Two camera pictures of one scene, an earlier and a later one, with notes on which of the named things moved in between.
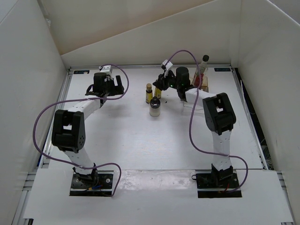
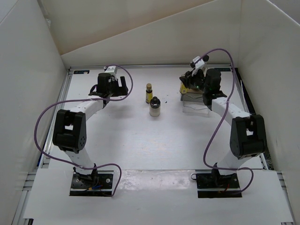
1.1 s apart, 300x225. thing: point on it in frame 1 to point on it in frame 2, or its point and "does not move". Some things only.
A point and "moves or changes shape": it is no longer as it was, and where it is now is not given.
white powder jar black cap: [154, 107] does not move
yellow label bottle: [149, 94] does not move
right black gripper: [161, 82] to [184, 80]
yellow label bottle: [158, 93] moves or changes shape
